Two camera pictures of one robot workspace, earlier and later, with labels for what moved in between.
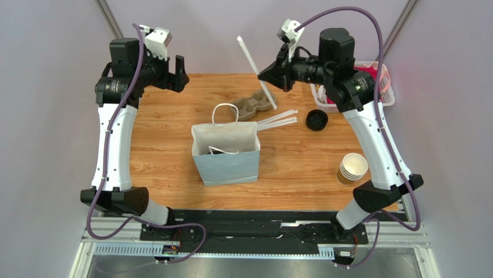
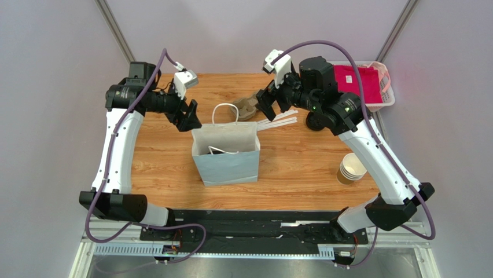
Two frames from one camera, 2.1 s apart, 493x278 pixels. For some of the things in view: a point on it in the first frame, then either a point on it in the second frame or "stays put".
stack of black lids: (316, 120) stays put
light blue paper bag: (226, 154) stays put
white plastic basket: (387, 98) stays put
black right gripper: (286, 75) → (274, 96)
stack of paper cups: (352, 167) stays put
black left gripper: (174, 82) → (191, 121)
